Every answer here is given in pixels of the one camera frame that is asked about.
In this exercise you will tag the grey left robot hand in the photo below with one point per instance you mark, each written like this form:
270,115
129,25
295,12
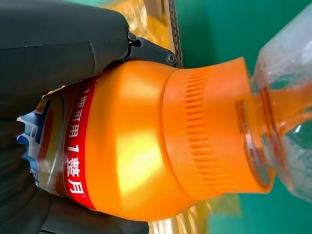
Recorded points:
60,42

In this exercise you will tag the yellow plastic bag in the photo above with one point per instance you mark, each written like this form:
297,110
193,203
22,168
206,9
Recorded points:
151,25

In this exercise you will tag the green table mat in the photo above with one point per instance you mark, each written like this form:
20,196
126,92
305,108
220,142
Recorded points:
207,29

